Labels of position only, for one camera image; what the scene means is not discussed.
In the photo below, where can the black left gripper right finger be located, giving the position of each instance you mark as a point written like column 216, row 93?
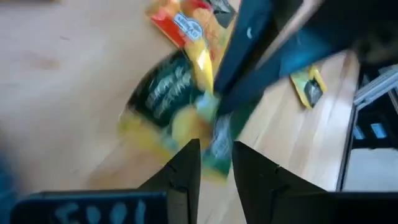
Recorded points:
column 261, row 183

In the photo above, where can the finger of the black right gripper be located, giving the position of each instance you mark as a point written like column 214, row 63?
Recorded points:
column 280, row 67
column 248, row 37

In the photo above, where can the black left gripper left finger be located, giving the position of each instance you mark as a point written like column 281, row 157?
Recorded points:
column 183, row 186

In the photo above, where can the red yellow tea packet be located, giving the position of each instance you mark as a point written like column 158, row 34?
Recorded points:
column 174, row 21

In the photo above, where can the dark green tea packet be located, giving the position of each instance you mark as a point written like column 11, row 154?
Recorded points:
column 164, row 90

